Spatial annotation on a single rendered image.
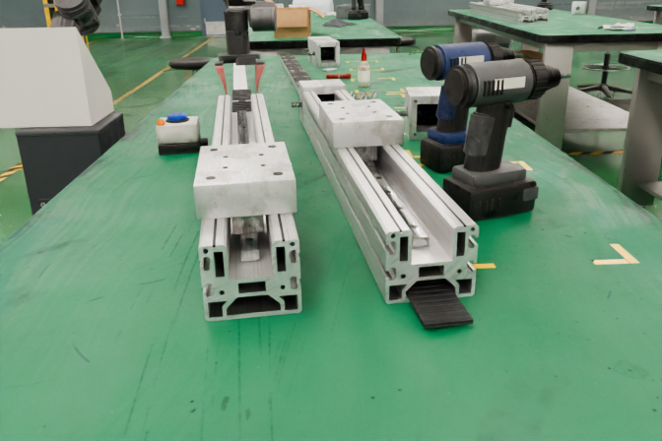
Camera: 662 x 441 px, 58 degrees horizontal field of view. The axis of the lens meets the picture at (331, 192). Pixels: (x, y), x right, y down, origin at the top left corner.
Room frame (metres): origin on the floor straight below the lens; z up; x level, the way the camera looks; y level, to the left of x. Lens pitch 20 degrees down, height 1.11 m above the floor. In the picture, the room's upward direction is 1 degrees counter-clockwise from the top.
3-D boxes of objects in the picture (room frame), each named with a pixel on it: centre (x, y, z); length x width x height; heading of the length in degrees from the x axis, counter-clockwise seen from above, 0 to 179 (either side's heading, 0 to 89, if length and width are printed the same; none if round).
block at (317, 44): (2.35, 0.02, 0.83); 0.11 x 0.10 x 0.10; 101
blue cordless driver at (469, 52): (1.06, -0.26, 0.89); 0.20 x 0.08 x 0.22; 112
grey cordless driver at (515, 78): (0.84, -0.26, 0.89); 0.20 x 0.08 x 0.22; 112
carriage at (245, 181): (0.69, 0.10, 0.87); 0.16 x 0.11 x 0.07; 8
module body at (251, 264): (0.94, 0.14, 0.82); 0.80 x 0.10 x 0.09; 8
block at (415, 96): (1.28, -0.20, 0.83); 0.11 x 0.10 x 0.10; 88
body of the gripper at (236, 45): (1.53, 0.23, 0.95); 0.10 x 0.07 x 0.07; 101
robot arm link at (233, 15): (1.53, 0.22, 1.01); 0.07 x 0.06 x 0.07; 89
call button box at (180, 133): (1.20, 0.30, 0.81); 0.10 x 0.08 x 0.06; 98
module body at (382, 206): (0.96, -0.05, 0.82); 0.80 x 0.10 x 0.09; 8
